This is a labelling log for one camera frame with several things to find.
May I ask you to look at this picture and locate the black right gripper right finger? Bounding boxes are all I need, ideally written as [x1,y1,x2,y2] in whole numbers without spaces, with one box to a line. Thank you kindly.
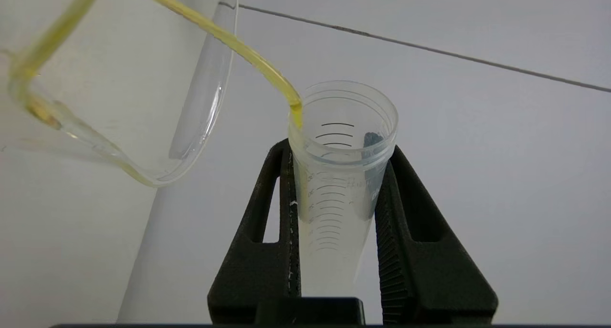
[374,145,499,325]

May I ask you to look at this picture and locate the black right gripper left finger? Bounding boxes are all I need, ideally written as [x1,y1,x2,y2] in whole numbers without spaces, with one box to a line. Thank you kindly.
[207,138,302,325]

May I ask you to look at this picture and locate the test tube with yellow pigment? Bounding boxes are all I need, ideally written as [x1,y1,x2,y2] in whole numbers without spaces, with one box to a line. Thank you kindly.
[288,80,399,298]

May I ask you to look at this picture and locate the clear glass beaker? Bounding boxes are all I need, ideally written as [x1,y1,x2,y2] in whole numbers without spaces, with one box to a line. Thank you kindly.
[0,0,239,189]

